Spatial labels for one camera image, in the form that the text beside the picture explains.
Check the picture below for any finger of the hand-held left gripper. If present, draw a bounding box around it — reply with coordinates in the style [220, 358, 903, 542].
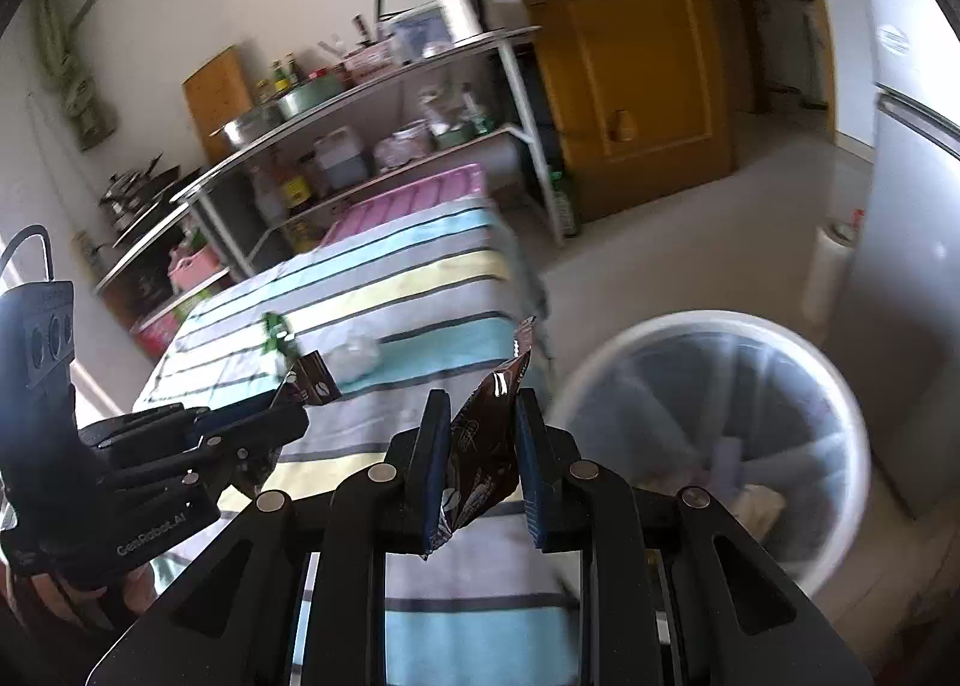
[79, 388, 288, 452]
[100, 405, 312, 506]

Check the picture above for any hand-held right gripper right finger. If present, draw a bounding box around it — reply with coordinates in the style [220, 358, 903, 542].
[516, 388, 875, 686]

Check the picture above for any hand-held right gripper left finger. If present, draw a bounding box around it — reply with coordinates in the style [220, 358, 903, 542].
[86, 390, 452, 686]

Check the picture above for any brown snack wrapper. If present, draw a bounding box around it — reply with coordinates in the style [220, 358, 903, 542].
[420, 315, 538, 562]

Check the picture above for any small brown wrapper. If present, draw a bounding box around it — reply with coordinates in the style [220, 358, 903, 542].
[289, 348, 344, 407]

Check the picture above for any white waste bin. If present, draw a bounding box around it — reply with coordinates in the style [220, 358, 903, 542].
[544, 309, 873, 594]

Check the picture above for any person's left hand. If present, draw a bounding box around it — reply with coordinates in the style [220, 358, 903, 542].
[28, 560, 158, 628]

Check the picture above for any colourful cardboard box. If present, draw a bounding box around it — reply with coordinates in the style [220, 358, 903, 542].
[131, 281, 234, 362]

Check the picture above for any green snack wrapper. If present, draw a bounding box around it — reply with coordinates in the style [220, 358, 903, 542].
[261, 311, 300, 362]

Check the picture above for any black cooking pot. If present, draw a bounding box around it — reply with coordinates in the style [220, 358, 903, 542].
[120, 258, 174, 313]

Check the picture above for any pink plastic basket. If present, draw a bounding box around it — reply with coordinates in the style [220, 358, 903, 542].
[166, 243, 223, 294]

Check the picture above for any low metal shelf rack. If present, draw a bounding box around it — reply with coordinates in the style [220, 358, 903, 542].
[91, 195, 250, 329]

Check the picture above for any power strip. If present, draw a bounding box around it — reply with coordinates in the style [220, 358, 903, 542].
[71, 228, 107, 275]

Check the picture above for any striped bed sheet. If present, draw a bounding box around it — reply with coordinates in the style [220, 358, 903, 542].
[131, 195, 595, 686]

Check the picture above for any stack of dark pans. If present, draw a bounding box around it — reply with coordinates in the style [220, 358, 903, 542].
[97, 154, 204, 230]

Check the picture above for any clear plastic oil bottle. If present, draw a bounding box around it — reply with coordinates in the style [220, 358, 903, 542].
[251, 165, 286, 223]

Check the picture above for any pink plastic tray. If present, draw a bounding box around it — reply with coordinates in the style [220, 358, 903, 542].
[322, 163, 489, 249]

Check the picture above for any dark bottle yellow label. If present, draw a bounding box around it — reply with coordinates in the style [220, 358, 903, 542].
[281, 169, 313, 212]

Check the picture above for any translucent plastic jug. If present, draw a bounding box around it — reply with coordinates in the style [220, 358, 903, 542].
[313, 126, 369, 193]

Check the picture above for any steel basin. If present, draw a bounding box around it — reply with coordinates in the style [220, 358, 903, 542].
[210, 109, 283, 148]

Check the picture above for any white plastic bag bundle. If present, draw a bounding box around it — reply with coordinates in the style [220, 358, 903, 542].
[373, 120, 437, 170]

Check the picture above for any wooden cutting board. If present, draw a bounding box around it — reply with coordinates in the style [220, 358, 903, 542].
[182, 45, 257, 167]

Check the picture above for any tall metal shelf rack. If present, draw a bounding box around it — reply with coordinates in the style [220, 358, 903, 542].
[171, 25, 566, 282]

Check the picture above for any green spray bottle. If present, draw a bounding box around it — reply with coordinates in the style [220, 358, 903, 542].
[461, 82, 497, 137]

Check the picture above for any hanging pale green cloth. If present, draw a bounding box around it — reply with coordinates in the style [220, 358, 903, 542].
[34, 0, 122, 152]

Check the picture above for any white paper towel roll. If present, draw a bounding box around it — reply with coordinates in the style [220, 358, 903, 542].
[800, 210, 864, 324]

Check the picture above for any green metal basin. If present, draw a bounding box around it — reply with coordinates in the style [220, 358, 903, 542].
[276, 73, 347, 118]

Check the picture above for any pink utensil holder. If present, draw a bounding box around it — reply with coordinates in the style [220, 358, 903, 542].
[341, 45, 395, 85]

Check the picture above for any yellow wooden door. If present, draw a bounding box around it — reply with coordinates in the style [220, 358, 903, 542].
[487, 0, 760, 223]

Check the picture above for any clear plastic storage box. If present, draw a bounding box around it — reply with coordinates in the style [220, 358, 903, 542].
[390, 7, 452, 62]

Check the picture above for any bundle of kitchen utensils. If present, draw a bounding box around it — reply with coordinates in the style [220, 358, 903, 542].
[319, 0, 395, 58]

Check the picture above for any white electric kettle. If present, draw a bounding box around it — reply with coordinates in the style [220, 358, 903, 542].
[436, 0, 485, 47]

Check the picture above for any silver refrigerator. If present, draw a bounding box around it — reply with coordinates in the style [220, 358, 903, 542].
[825, 0, 960, 523]

